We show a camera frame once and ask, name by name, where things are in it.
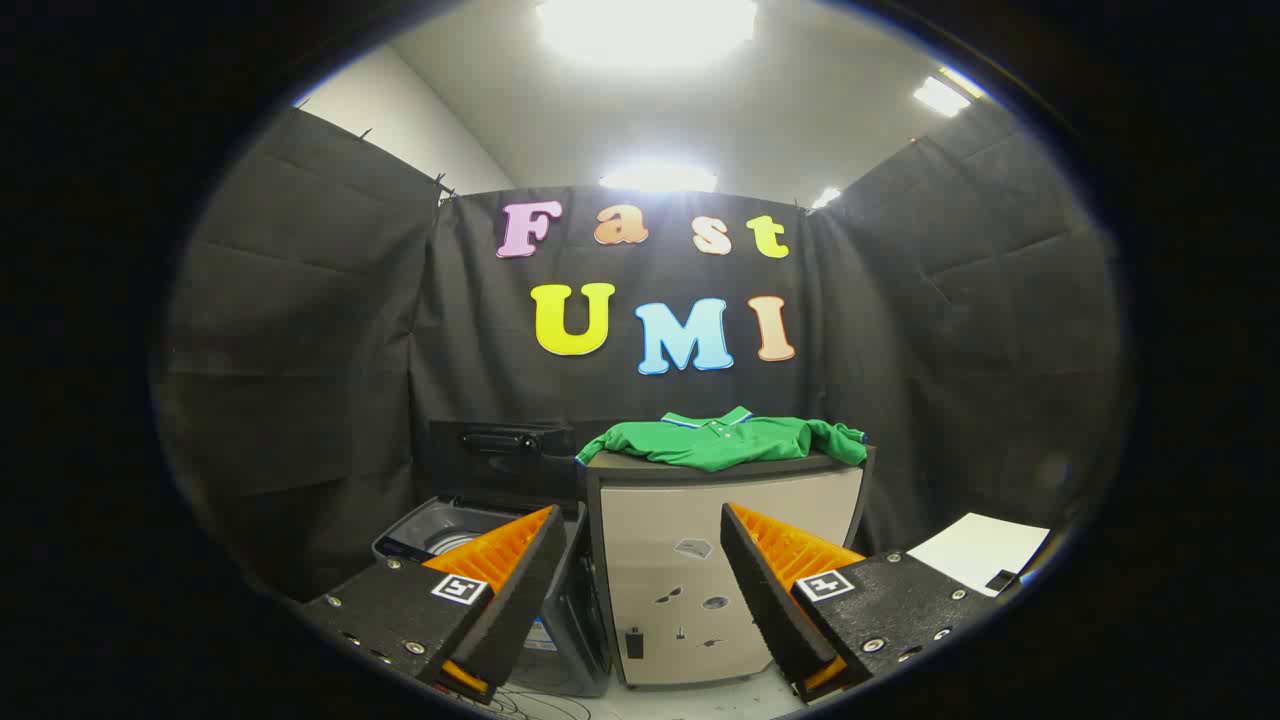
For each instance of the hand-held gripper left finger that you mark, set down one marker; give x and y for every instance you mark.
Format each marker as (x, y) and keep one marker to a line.
(520, 590)

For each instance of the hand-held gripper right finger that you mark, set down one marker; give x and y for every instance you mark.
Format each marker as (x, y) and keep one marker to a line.
(768, 600)

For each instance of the grey washing machine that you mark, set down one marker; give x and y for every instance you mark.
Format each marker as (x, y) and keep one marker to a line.
(575, 620)

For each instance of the dark washing machine lid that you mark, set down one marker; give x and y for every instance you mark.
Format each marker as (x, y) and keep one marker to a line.
(500, 470)

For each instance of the green polo shirt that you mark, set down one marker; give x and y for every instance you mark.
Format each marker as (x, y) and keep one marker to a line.
(730, 445)

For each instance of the beige cabinet with dark top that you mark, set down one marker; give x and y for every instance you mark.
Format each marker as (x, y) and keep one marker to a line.
(650, 530)

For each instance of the white sheet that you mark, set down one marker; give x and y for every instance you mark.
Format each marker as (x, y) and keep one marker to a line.
(975, 548)

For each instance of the black backdrop cloth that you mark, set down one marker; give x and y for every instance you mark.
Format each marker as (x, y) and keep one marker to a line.
(320, 350)

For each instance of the ceiling light panel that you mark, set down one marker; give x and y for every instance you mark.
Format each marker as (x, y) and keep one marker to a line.
(941, 96)
(645, 25)
(826, 198)
(658, 179)

